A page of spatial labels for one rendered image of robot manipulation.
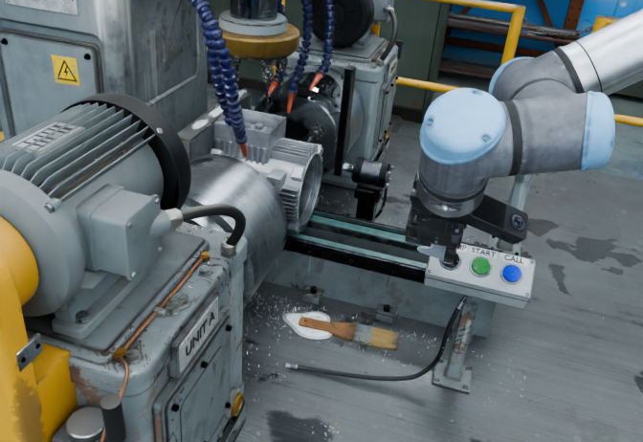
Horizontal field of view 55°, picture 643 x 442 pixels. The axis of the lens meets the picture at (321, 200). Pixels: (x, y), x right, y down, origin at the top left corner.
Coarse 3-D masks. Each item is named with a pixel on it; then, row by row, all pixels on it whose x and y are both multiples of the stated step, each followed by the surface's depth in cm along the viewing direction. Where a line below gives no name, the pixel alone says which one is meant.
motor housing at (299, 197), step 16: (288, 144) 128; (304, 144) 128; (272, 160) 126; (288, 160) 125; (304, 160) 124; (320, 160) 135; (288, 176) 124; (304, 176) 139; (320, 176) 138; (288, 192) 123; (304, 192) 139; (288, 208) 124; (304, 208) 137; (304, 224) 134
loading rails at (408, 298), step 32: (320, 224) 138; (352, 224) 139; (384, 224) 138; (288, 256) 132; (320, 256) 130; (352, 256) 127; (384, 256) 128; (416, 256) 135; (320, 288) 133; (352, 288) 131; (384, 288) 128; (416, 288) 126; (384, 320) 128; (448, 320) 127; (480, 320) 125
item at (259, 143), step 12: (252, 120) 133; (264, 120) 132; (276, 120) 130; (216, 132) 126; (228, 132) 125; (252, 132) 123; (264, 132) 123; (276, 132) 126; (216, 144) 127; (228, 144) 126; (252, 144) 125; (264, 144) 124; (240, 156) 126; (252, 156) 126; (264, 156) 125
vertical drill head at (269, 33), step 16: (240, 0) 112; (256, 0) 112; (272, 0) 114; (224, 16) 115; (240, 16) 114; (256, 16) 113; (272, 16) 115; (224, 32) 114; (240, 32) 113; (256, 32) 113; (272, 32) 114; (288, 32) 118; (240, 48) 112; (256, 48) 112; (272, 48) 113; (288, 48) 115; (272, 64) 116
